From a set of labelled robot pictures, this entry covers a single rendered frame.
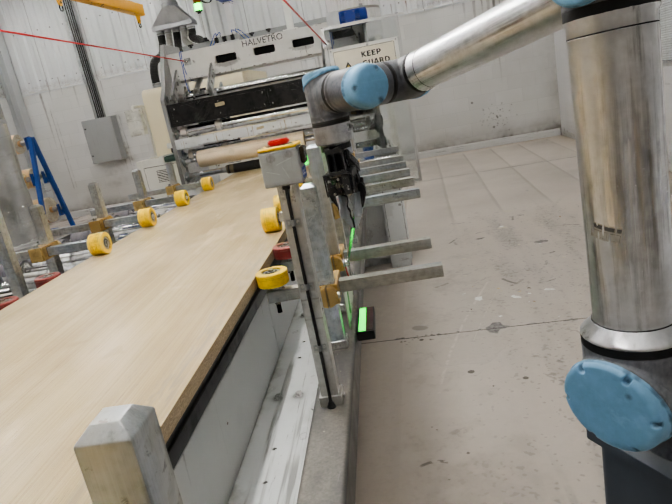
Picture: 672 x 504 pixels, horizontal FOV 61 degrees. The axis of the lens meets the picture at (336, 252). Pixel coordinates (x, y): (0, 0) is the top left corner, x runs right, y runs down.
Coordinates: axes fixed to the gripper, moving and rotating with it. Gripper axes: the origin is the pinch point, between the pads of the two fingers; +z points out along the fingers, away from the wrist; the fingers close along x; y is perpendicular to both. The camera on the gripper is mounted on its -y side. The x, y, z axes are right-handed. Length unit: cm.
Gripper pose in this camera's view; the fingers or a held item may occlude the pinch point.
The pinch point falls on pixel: (354, 222)
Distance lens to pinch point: 141.2
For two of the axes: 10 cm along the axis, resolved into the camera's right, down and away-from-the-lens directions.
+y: -1.9, 3.2, -9.3
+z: 2.2, 9.4, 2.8
